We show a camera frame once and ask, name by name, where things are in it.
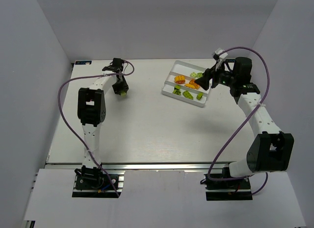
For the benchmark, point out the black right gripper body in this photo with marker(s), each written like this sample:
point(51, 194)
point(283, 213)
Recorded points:
point(212, 78)

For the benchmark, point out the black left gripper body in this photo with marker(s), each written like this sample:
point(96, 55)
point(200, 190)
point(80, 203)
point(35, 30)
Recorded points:
point(119, 86)

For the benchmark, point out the small green brick upturned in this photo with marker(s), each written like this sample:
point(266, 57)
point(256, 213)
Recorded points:
point(199, 96)

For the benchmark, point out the small green brick front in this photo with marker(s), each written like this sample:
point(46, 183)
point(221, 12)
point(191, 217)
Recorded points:
point(196, 75)

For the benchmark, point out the orange brick hollow side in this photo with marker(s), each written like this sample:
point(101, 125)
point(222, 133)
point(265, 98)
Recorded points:
point(196, 86)

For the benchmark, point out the green lego plate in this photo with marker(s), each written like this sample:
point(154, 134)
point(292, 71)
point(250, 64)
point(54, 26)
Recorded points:
point(187, 95)

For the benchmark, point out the yellow round lego block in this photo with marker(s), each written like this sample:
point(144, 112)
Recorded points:
point(179, 79)

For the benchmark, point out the orange brick studs up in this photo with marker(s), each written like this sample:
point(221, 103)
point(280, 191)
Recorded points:
point(190, 86)

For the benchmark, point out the green square brick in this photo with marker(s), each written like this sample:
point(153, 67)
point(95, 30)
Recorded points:
point(177, 90)

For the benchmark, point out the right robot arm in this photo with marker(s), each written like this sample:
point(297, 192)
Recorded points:
point(271, 148)

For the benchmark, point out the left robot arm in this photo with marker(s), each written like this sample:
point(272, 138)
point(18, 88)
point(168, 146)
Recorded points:
point(92, 111)

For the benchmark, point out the blue label right corner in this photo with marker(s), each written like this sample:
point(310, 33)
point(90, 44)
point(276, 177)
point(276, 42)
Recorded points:
point(230, 60)

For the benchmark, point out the blue label corner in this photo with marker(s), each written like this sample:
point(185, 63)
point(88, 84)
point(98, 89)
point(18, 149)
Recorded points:
point(83, 62)
point(230, 60)

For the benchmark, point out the blue label left corner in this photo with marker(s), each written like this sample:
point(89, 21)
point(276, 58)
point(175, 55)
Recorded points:
point(83, 62)

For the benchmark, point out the white divided tray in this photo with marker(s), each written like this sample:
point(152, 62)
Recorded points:
point(184, 69)

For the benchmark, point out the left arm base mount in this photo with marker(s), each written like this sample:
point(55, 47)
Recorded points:
point(94, 183)

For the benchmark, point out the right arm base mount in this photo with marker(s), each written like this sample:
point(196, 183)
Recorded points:
point(235, 190)

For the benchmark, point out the aluminium table rail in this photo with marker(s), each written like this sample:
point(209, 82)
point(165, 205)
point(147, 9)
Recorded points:
point(135, 166)

